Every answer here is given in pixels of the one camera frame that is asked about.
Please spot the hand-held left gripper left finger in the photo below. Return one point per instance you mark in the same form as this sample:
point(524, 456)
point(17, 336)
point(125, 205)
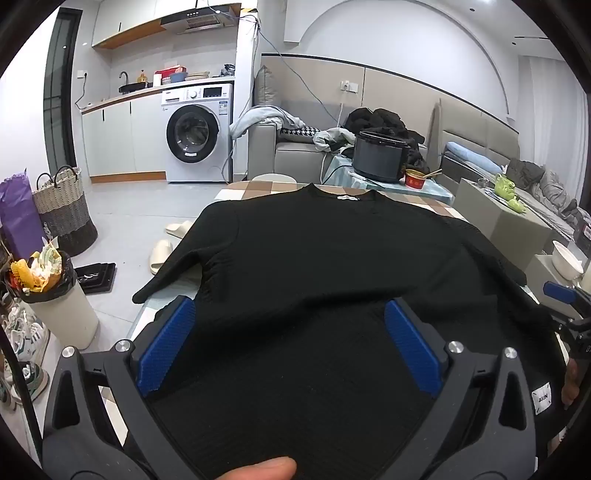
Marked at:
point(166, 344)

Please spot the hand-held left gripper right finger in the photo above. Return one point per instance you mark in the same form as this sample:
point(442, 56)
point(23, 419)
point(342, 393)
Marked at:
point(411, 346)

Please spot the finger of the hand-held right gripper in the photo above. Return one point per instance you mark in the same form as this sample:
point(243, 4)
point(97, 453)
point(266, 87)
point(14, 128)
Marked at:
point(561, 291)

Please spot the black knit sweater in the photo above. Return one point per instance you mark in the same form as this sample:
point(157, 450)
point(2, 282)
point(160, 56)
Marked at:
point(323, 258)

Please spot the person's right hand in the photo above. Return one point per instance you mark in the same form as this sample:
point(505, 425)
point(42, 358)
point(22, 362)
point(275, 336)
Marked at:
point(572, 383)

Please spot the person's left hand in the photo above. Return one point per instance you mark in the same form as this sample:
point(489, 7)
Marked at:
point(258, 470)

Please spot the low grey block table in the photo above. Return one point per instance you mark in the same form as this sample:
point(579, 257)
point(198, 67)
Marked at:
point(545, 277)

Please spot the white bowl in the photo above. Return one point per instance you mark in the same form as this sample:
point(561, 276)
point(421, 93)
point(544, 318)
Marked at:
point(567, 261)

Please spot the grey side cabinet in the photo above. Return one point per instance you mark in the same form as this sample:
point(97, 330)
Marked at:
point(508, 230)

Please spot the beige slipper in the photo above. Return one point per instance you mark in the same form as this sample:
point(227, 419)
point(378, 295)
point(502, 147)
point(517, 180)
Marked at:
point(179, 229)
point(160, 256)

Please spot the black tray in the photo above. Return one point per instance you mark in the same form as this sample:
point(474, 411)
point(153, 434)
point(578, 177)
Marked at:
point(94, 279)

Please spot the white trash bin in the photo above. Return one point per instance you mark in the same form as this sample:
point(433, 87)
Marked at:
point(64, 314)

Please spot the grey quilt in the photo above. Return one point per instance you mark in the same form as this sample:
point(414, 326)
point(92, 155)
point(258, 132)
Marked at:
point(545, 184)

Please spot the green teapot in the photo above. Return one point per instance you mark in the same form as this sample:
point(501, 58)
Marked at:
point(504, 185)

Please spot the white green sneaker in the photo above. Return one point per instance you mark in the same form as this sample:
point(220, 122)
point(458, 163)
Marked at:
point(27, 337)
point(25, 383)

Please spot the blue pillow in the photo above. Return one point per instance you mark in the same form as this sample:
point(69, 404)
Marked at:
point(471, 157)

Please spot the red noodle bowl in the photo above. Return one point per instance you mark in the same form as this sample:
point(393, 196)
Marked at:
point(417, 181)

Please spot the woven laundry basket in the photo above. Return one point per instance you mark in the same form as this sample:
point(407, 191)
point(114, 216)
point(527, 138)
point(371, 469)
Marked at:
point(64, 212)

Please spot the wooden chopsticks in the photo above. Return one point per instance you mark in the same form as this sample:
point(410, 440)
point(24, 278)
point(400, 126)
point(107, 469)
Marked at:
point(431, 173)

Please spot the checked tablecloth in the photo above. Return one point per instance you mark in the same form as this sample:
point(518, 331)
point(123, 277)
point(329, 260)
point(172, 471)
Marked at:
point(258, 189)

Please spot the teal table cover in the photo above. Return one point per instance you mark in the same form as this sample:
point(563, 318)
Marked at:
point(341, 168)

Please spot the purple bag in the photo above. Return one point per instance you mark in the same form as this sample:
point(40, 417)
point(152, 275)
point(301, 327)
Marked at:
point(16, 217)

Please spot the round white stool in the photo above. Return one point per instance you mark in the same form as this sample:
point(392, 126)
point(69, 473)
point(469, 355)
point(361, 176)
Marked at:
point(274, 177)

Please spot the white kitchen counter cabinet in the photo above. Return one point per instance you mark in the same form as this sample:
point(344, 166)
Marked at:
point(120, 138)

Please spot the white washing machine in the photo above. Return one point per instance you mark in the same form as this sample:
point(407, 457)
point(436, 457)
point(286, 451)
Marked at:
point(198, 134)

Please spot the grey hoodie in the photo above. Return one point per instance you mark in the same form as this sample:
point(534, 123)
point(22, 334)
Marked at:
point(332, 137)

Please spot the grey sofa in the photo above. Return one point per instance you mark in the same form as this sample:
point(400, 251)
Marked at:
point(291, 157)

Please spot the black jacket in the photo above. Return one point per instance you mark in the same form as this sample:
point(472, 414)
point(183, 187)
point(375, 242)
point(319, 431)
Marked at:
point(383, 120)

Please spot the houndstooth pillow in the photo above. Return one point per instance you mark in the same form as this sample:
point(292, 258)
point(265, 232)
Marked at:
point(300, 134)

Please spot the light blue blanket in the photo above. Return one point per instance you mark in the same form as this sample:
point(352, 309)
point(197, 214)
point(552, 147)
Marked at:
point(263, 117)

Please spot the black faucet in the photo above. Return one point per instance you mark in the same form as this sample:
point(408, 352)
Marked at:
point(123, 78)

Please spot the red box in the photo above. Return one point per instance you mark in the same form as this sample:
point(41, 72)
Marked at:
point(168, 73)

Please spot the black framed door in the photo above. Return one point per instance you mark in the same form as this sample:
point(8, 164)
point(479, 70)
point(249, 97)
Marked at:
point(60, 92)

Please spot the grey cushion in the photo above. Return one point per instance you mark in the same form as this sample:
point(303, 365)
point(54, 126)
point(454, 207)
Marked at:
point(265, 87)

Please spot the steel range hood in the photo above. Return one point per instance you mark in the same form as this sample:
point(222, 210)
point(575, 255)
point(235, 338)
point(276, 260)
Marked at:
point(203, 21)

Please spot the white wall socket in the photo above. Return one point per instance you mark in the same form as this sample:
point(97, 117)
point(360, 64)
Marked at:
point(349, 86)

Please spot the white wall cabinet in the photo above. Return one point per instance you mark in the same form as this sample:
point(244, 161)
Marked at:
point(129, 21)

